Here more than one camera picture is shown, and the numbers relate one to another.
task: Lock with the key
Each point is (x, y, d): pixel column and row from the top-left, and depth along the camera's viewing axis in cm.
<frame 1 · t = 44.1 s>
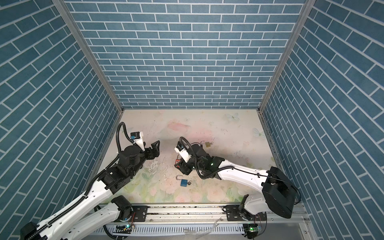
left hand: (154, 142, 76), fingers open
right hand: (176, 161, 77), fingers open
brass padlock open shackle: (207, 143, 103), on the table
blue padlock: (184, 182, 85), on the table

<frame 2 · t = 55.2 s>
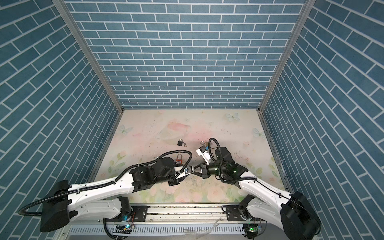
left hand: (186, 171, 76), fingers open
right hand: (189, 172, 72), fingers closed
black padlock: (180, 142, 104), on the table
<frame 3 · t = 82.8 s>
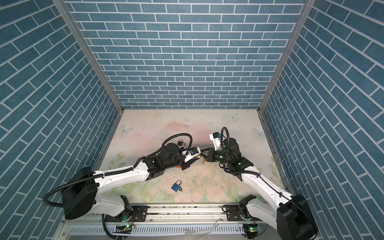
left hand: (197, 154, 77), fingers open
right hand: (197, 152, 77), fingers closed
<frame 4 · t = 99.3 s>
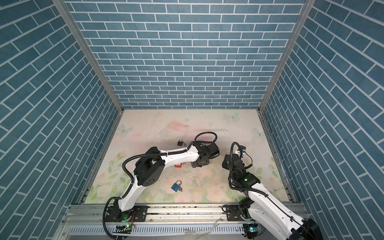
left hand: (203, 163, 92), fingers open
right hand: (226, 155, 84), fingers open
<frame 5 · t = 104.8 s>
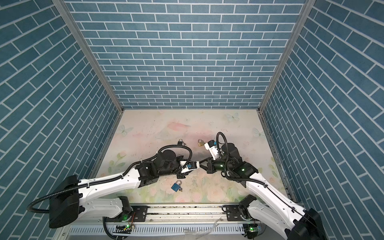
left hand: (195, 164, 74), fingers closed
right hand: (196, 163, 72), fingers closed
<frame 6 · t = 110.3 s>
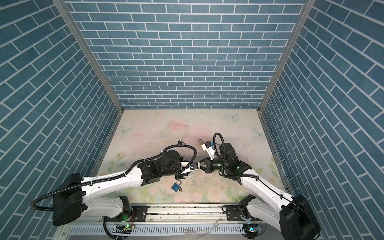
left hand: (193, 165, 76), fingers closed
right hand: (193, 165, 75), fingers closed
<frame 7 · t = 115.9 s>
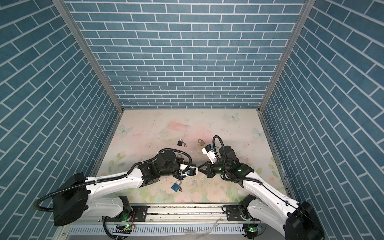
left hand: (194, 165, 76), fingers closed
right hand: (196, 168, 75), fingers closed
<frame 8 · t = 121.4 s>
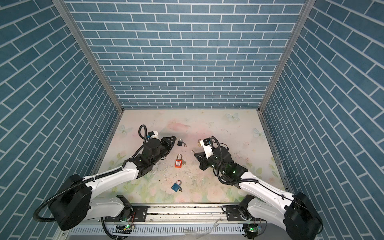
left hand: (177, 137, 81), fingers closed
right hand: (193, 153, 77), fingers closed
red safety padlock: (178, 162, 93), point 2 cm above the table
